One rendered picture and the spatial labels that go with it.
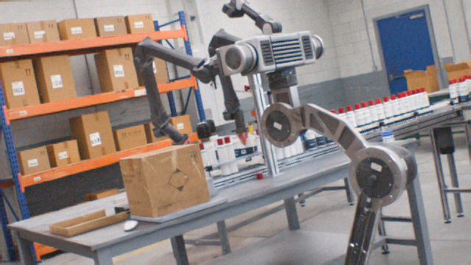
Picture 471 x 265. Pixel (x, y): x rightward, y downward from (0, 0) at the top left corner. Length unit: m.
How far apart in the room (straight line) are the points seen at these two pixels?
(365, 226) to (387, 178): 0.23
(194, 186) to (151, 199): 0.23
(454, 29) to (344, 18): 2.21
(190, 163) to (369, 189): 0.83
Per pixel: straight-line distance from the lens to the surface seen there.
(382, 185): 2.45
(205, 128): 3.62
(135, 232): 2.61
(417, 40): 11.22
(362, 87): 11.90
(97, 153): 7.15
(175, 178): 2.76
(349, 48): 11.97
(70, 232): 2.86
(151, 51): 2.88
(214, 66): 2.66
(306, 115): 2.63
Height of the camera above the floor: 1.31
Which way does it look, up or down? 3 degrees down
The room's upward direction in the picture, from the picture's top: 12 degrees counter-clockwise
